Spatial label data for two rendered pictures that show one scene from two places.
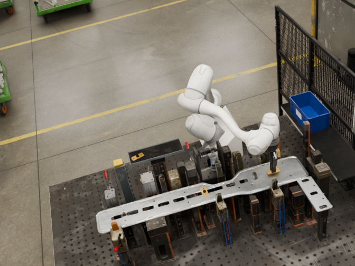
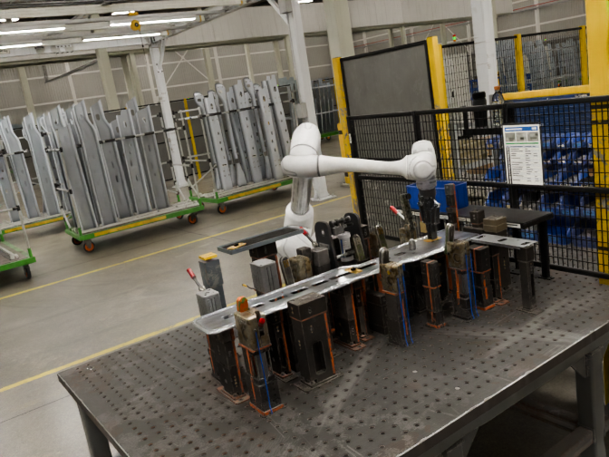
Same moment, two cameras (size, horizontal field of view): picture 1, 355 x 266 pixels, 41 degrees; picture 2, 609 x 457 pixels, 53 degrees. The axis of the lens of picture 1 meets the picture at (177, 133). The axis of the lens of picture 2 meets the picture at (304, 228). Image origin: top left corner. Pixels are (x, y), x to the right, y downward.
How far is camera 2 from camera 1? 1.76 m
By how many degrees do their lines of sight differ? 33
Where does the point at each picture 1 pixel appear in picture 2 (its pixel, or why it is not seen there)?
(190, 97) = (303, 153)
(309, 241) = (517, 316)
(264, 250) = (465, 336)
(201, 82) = (311, 137)
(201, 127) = (298, 243)
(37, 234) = not seen: outside the picture
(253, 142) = (420, 158)
